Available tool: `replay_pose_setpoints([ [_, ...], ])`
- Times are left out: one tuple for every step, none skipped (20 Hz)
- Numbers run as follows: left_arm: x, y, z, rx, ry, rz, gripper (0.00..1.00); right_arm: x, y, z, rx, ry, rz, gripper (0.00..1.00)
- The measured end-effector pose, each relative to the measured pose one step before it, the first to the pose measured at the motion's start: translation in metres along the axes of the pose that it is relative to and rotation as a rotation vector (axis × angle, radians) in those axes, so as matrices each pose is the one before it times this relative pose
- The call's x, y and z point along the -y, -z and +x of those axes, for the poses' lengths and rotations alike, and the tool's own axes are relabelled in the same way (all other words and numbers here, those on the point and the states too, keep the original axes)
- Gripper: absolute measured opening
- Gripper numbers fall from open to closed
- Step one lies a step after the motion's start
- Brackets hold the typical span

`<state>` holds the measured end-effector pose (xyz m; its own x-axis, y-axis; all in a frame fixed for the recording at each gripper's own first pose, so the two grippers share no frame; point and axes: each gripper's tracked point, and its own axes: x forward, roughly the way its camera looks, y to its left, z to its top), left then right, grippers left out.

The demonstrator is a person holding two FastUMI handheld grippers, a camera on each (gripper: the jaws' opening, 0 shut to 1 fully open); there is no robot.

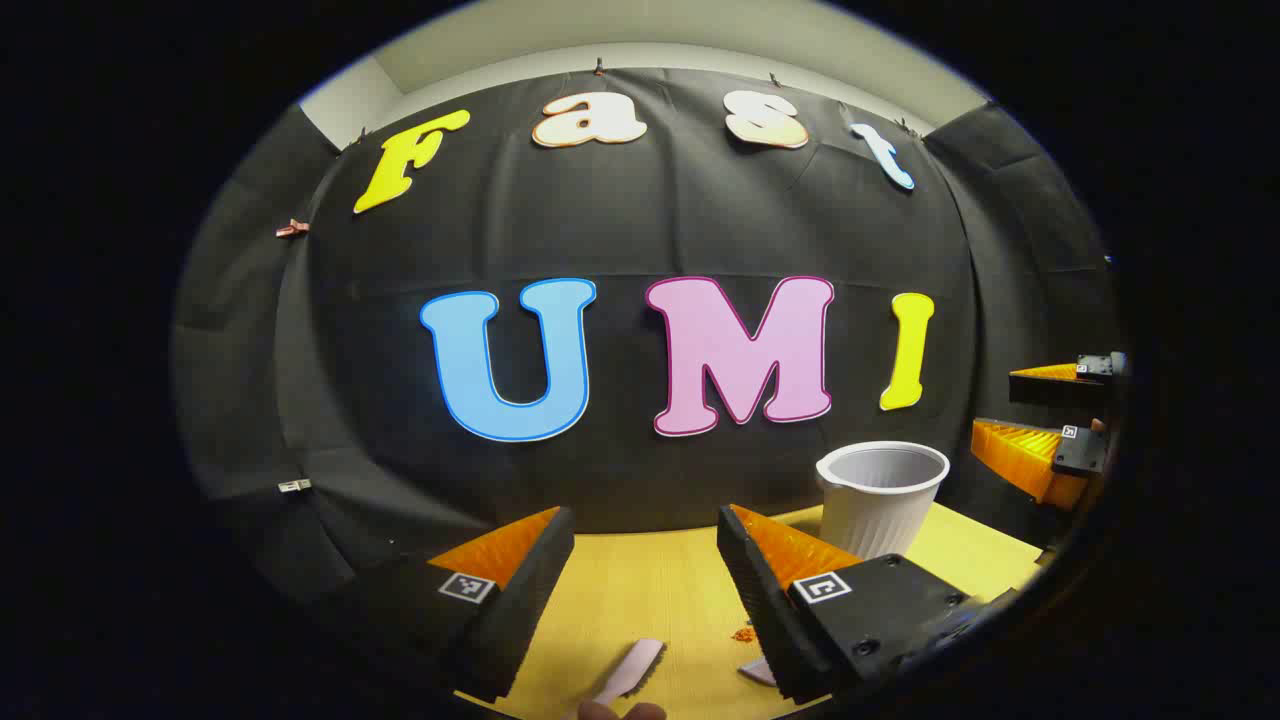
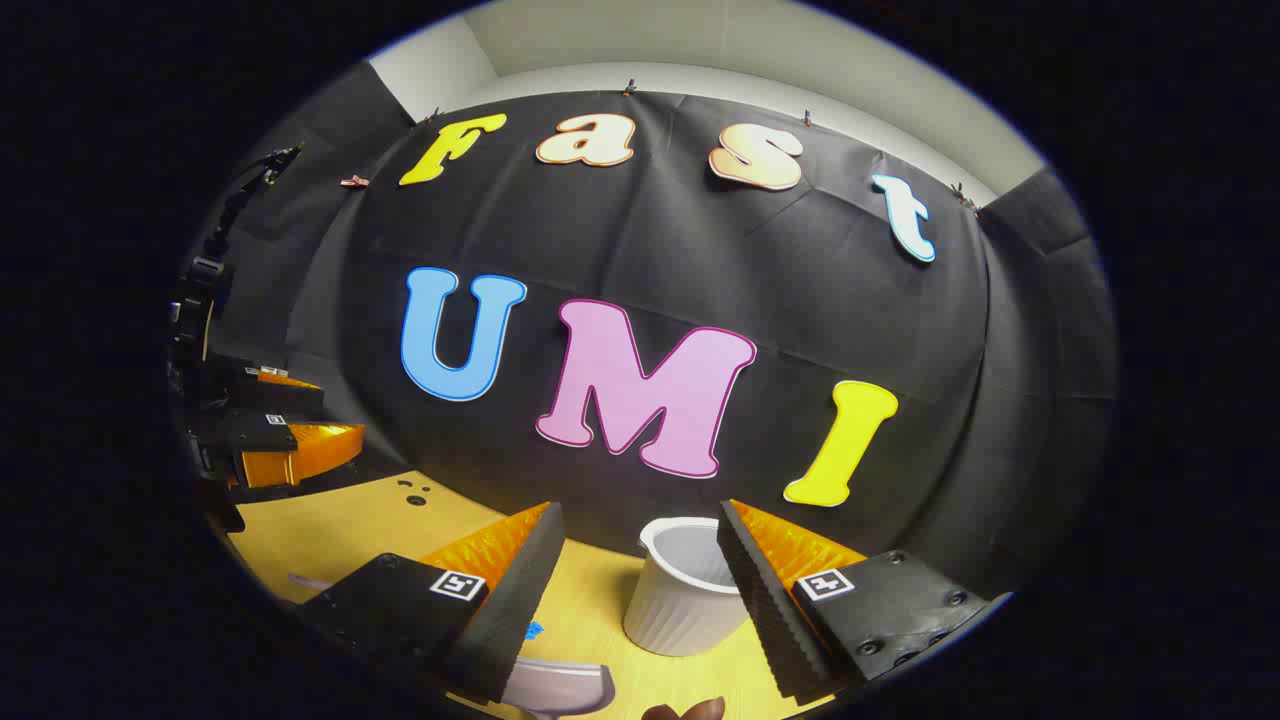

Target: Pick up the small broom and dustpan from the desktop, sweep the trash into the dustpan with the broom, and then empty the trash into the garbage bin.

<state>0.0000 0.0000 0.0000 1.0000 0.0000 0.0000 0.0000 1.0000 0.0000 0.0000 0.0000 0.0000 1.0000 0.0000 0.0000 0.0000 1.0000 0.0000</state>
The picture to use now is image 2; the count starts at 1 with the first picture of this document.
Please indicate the pale lilac dustpan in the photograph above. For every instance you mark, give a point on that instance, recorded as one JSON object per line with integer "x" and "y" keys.
{"x": 560, "y": 685}

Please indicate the black backdrop cloth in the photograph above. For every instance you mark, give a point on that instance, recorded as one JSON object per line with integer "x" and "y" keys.
{"x": 700, "y": 250}

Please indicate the blue trash piece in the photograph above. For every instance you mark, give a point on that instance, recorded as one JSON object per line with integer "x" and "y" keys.
{"x": 534, "y": 631}

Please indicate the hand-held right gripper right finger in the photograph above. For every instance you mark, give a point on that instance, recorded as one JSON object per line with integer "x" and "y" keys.
{"x": 765, "y": 610}

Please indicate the brown scrap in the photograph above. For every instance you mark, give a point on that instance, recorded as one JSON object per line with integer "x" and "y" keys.
{"x": 685, "y": 711}

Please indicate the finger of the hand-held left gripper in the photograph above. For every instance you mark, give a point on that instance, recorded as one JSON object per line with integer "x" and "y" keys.
{"x": 250, "y": 440}
{"x": 260, "y": 395}

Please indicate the wooden desktop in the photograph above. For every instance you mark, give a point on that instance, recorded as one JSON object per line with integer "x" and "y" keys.
{"x": 340, "y": 520}

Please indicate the white ribbed garbage bin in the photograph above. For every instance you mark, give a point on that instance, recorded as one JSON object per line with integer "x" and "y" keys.
{"x": 680, "y": 610}

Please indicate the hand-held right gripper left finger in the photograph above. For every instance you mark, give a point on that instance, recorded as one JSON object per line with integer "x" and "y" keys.
{"x": 520, "y": 600}

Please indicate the small pale lilac broom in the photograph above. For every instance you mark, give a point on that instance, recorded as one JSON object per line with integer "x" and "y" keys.
{"x": 310, "y": 582}

